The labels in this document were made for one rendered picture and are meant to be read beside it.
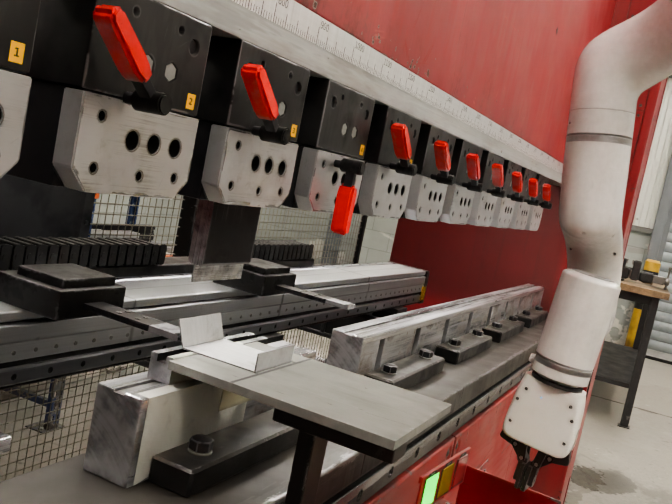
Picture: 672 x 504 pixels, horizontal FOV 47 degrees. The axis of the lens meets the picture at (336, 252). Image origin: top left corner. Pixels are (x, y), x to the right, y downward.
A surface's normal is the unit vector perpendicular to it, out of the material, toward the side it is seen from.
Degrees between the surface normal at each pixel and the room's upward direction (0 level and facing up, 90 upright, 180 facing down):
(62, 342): 90
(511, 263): 90
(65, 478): 0
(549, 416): 90
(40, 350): 90
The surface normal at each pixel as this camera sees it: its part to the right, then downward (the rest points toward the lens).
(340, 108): 0.88, 0.22
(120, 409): -0.43, 0.01
